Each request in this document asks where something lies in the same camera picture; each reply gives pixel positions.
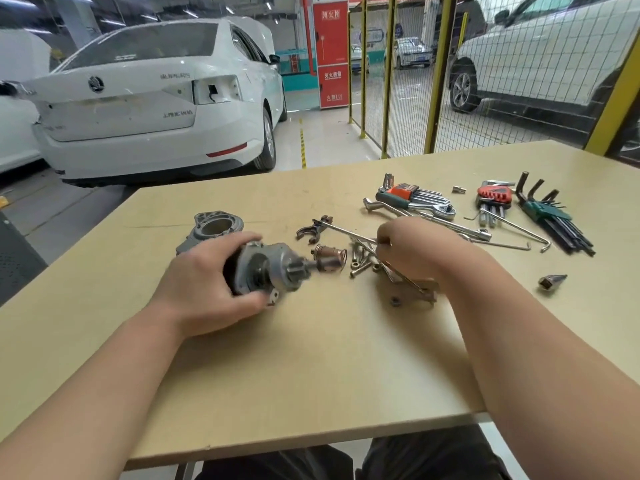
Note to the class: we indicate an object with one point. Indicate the grey metal bracket plate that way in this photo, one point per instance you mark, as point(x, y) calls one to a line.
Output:
point(412, 295)

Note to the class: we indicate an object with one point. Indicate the white sedan car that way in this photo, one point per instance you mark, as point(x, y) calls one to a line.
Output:
point(150, 94)

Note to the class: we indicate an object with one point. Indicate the white suv car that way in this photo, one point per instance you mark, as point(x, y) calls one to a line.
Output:
point(545, 49)

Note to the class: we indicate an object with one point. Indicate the person's left forearm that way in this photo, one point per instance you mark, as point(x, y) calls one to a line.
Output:
point(95, 389)

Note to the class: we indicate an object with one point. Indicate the small white background car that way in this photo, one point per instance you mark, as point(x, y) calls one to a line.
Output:
point(414, 52)

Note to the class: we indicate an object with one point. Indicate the person's right hand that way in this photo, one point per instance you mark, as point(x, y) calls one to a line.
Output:
point(425, 249)

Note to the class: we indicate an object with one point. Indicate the grey starter motor assembly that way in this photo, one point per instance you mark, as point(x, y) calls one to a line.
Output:
point(265, 267)

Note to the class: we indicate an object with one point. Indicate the red fire equipment cabinet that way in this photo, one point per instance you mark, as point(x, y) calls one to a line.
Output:
point(333, 54)

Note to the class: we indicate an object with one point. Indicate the thin metal hook rod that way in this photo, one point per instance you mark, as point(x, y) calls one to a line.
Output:
point(500, 243)
point(525, 229)

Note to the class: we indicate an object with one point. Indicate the person's right fingers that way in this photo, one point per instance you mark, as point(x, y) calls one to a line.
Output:
point(385, 242)

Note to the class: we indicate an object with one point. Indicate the person's left thumb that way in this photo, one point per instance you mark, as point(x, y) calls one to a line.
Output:
point(245, 305)

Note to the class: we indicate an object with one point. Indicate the grey aluminium starter housing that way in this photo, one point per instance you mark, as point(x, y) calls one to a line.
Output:
point(215, 227)

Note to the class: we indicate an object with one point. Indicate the silver socket adapter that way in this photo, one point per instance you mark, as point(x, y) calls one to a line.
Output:
point(551, 283)

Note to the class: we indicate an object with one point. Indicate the white vehicle body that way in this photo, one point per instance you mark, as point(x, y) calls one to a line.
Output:
point(17, 94)

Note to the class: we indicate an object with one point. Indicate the red holder hex key set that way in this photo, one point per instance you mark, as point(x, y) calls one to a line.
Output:
point(495, 194)

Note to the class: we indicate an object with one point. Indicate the black shift fork lever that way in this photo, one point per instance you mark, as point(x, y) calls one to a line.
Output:
point(307, 229)

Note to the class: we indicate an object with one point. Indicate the orange holder hex key set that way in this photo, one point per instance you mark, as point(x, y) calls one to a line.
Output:
point(407, 192)

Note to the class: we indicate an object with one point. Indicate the long silver through bolt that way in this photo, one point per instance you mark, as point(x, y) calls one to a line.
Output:
point(407, 282)
point(350, 233)

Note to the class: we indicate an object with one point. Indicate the person's dark trousers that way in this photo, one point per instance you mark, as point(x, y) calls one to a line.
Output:
point(430, 454)

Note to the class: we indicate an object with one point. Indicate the copper solenoid plunger with spring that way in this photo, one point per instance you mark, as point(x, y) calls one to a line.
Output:
point(330, 258)

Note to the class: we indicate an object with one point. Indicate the short silver bolt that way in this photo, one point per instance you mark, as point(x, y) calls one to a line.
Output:
point(361, 270)
point(374, 259)
point(356, 252)

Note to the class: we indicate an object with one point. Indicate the person's left hand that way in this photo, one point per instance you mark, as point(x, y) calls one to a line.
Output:
point(195, 289)

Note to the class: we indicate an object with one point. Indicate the person's right forearm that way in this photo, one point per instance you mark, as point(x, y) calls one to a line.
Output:
point(545, 354)

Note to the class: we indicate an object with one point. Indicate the silver ratchet wrench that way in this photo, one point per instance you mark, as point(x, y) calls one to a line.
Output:
point(415, 208)

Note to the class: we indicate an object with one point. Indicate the silver extension bar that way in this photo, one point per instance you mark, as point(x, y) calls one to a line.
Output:
point(460, 227)

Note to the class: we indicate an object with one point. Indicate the green holder black hex keys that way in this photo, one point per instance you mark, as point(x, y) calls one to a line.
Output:
point(550, 212)

